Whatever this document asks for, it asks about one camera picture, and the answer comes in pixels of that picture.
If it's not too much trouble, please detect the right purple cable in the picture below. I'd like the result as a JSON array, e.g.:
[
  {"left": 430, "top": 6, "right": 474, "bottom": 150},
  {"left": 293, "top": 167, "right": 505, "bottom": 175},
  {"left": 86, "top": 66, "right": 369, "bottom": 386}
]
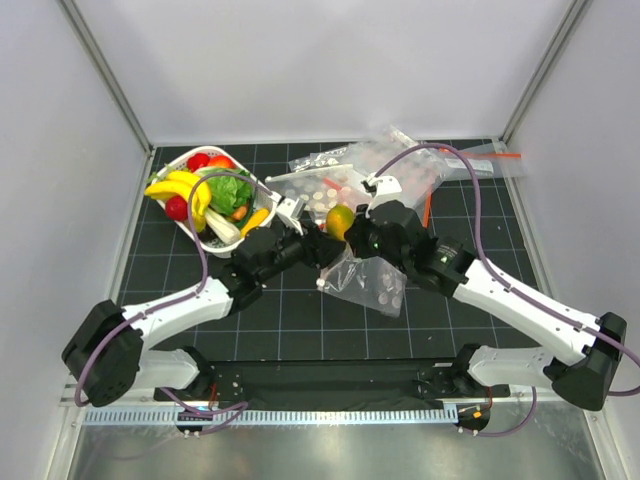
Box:
[{"left": 372, "top": 142, "right": 640, "bottom": 439}]

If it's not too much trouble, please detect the slotted aluminium cable duct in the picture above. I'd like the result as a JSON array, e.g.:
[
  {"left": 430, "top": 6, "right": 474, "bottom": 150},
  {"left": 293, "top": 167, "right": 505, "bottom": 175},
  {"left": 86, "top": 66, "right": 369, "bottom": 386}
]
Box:
[{"left": 83, "top": 404, "right": 458, "bottom": 428}]

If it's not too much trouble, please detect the clear pink-dotted zip bag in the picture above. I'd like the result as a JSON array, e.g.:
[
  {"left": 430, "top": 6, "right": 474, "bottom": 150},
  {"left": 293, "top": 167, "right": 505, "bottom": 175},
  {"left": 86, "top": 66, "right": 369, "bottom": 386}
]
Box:
[{"left": 316, "top": 247, "right": 407, "bottom": 317}]

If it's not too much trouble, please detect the red orange tomato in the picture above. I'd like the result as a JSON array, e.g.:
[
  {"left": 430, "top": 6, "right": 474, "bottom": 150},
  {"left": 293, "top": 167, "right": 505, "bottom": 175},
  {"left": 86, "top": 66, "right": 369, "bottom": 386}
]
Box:
[{"left": 207, "top": 155, "right": 237, "bottom": 169}]

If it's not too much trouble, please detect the left aluminium frame post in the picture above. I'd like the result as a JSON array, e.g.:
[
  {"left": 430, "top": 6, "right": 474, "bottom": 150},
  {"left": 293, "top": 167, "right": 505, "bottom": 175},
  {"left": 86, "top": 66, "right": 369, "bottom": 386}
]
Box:
[{"left": 56, "top": 0, "right": 153, "bottom": 155}]

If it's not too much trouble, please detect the orange-edged flat bag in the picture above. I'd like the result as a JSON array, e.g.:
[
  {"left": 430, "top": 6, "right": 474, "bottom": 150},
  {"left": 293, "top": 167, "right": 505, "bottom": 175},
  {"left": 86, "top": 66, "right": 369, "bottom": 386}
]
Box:
[{"left": 422, "top": 193, "right": 432, "bottom": 228}]

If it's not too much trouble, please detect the yellow banana bunch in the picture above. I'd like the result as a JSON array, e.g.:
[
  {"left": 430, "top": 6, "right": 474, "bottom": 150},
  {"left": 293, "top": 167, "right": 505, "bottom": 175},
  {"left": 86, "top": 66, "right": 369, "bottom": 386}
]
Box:
[{"left": 144, "top": 171, "right": 211, "bottom": 233}]

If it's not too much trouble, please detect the black grid cutting mat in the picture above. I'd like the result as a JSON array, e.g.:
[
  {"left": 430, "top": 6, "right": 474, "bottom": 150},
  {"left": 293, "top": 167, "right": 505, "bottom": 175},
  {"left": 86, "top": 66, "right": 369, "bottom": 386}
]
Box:
[{"left": 107, "top": 137, "right": 551, "bottom": 362}]

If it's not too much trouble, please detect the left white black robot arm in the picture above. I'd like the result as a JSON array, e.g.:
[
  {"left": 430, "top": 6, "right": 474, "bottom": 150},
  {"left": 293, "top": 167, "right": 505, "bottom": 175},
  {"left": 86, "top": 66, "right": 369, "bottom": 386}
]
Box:
[{"left": 61, "top": 225, "right": 346, "bottom": 407}]

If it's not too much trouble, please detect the orange green mango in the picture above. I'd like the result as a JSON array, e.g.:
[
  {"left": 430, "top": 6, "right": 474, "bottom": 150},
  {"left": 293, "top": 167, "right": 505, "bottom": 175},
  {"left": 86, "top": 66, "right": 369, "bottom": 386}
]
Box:
[{"left": 325, "top": 204, "right": 355, "bottom": 241}]

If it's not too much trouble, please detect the red strawberry back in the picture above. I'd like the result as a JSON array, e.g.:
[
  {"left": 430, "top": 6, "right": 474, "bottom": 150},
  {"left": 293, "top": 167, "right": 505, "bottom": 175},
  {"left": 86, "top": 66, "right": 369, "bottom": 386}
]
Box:
[{"left": 186, "top": 153, "right": 210, "bottom": 172}]

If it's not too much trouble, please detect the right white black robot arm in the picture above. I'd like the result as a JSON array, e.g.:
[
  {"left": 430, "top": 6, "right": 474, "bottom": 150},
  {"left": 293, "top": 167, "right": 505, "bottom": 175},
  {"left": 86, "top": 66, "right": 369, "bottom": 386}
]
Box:
[{"left": 345, "top": 200, "right": 627, "bottom": 411}]

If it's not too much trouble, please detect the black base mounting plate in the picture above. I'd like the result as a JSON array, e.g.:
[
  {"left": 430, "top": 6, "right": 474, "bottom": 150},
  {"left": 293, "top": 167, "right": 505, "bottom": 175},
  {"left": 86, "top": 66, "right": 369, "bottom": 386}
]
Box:
[{"left": 175, "top": 358, "right": 510, "bottom": 412}]

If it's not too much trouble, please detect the clear bag orange zipper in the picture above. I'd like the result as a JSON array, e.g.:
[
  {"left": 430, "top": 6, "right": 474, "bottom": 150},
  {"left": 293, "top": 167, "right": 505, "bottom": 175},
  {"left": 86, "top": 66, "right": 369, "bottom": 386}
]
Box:
[{"left": 440, "top": 140, "right": 527, "bottom": 181}]

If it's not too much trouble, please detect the white leek stalk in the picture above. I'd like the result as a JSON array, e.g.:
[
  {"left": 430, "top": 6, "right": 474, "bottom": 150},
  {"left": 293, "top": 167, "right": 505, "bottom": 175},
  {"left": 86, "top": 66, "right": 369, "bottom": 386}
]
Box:
[{"left": 205, "top": 209, "right": 241, "bottom": 245}]

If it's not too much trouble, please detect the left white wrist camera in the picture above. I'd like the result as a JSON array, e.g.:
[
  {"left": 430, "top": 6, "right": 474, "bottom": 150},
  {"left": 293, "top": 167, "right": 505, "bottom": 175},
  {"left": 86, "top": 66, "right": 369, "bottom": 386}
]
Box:
[{"left": 275, "top": 197, "right": 305, "bottom": 234}]

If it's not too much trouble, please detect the small orange carrot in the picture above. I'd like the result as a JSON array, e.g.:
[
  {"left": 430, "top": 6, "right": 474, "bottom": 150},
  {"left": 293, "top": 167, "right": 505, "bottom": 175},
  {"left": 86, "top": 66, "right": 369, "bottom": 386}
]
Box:
[{"left": 231, "top": 205, "right": 249, "bottom": 221}]

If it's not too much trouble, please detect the red apple front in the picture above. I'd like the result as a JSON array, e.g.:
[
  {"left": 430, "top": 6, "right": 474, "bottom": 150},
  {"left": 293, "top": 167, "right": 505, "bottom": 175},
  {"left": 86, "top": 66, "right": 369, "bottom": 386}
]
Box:
[{"left": 164, "top": 195, "right": 188, "bottom": 222}]

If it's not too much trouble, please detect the white plastic basket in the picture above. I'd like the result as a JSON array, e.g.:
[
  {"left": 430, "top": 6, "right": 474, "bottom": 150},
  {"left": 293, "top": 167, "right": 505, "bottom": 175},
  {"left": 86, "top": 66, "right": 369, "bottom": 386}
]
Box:
[{"left": 144, "top": 146, "right": 277, "bottom": 258}]

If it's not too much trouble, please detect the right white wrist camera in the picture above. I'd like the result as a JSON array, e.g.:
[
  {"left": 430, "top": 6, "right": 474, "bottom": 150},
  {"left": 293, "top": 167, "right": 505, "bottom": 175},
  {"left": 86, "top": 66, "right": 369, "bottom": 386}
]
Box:
[{"left": 362, "top": 173, "right": 402, "bottom": 209}]

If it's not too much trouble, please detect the green lettuce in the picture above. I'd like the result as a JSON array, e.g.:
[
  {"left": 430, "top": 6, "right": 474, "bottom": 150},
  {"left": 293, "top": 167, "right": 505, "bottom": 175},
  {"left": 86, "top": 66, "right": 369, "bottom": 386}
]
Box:
[{"left": 196, "top": 167, "right": 253, "bottom": 215}]

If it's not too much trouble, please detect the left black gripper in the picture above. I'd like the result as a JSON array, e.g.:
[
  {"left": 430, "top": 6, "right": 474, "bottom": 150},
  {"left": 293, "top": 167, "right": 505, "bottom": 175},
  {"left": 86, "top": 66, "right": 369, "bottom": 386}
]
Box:
[{"left": 256, "top": 217, "right": 347, "bottom": 285}]

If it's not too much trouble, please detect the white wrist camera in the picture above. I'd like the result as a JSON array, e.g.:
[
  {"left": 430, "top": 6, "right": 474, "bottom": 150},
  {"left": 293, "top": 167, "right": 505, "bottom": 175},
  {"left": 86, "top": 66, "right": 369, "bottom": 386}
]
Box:
[
  {"left": 275, "top": 197, "right": 305, "bottom": 234},
  {"left": 362, "top": 173, "right": 402, "bottom": 209}
]

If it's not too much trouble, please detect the right aluminium frame post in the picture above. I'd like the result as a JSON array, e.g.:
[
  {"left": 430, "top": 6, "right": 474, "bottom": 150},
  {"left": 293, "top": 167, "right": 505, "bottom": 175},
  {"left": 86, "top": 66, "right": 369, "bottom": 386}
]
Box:
[{"left": 500, "top": 0, "right": 593, "bottom": 143}]

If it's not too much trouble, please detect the yellow pepper piece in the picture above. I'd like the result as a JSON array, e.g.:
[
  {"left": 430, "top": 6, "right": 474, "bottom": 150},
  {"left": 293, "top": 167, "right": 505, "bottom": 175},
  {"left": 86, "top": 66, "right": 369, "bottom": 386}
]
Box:
[{"left": 240, "top": 208, "right": 270, "bottom": 238}]

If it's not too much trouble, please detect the aluminium frame post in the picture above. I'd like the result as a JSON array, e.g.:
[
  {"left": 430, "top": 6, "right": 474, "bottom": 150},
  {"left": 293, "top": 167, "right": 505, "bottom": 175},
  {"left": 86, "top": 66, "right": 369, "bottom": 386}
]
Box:
[
  {"left": 500, "top": 0, "right": 593, "bottom": 143},
  {"left": 56, "top": 0, "right": 153, "bottom": 155}
]

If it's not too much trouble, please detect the clear white-dotted zip bag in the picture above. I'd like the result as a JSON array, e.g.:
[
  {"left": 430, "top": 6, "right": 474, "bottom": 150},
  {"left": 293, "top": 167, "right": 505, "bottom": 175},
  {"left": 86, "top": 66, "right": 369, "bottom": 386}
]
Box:
[{"left": 264, "top": 164, "right": 372, "bottom": 220}]

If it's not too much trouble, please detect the pile of red-dotted bags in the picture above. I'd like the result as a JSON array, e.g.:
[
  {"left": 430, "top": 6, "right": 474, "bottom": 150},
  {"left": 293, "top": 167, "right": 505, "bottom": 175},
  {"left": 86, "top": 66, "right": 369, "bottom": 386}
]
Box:
[{"left": 344, "top": 125, "right": 453, "bottom": 209}]

